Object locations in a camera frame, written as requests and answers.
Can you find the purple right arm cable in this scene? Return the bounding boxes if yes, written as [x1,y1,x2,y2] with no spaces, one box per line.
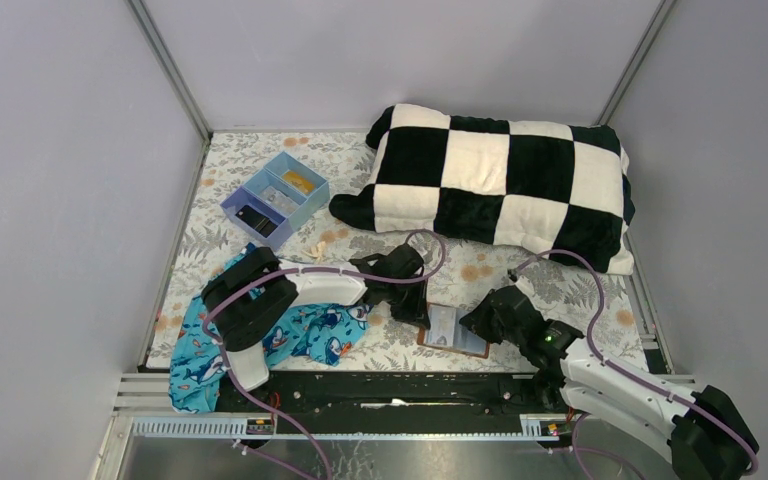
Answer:
[508,249,761,480]

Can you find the blue shark print shorts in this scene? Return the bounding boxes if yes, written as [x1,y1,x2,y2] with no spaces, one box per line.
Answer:
[169,244,371,413]

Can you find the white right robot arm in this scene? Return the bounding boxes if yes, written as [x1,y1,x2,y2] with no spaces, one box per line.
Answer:
[460,286,759,479]

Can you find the floral patterned table cloth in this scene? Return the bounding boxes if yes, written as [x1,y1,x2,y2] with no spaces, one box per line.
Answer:
[143,132,647,372]

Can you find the gold card in box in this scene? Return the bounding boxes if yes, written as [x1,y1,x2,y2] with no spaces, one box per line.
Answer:
[282,170,315,195]

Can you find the perforated metal cable tray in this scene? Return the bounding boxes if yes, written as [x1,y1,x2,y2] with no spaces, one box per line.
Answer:
[133,411,560,442]

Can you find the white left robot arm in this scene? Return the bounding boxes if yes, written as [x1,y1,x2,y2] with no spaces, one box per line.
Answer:
[201,244,431,391]

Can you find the blue three-compartment organizer box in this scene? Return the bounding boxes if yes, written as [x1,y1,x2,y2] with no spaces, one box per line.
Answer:
[220,152,330,250]

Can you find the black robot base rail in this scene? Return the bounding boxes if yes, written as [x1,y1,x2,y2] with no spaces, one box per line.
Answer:
[252,371,568,425]

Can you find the silver card in box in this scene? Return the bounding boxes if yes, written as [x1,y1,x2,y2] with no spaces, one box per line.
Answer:
[260,186,299,217]

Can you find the black card in box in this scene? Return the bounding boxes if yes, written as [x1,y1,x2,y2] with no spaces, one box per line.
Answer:
[236,205,277,238]

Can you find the brown leather card holder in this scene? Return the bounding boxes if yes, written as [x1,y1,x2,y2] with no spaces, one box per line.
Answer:
[418,303,490,359]

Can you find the black white checkered pillow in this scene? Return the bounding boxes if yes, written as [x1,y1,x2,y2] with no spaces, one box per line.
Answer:
[329,103,635,275]

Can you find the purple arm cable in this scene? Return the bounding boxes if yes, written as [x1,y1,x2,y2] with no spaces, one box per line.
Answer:
[508,249,761,480]
[201,229,448,480]

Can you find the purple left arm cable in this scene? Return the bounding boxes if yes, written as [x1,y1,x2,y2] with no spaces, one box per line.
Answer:
[201,229,448,480]

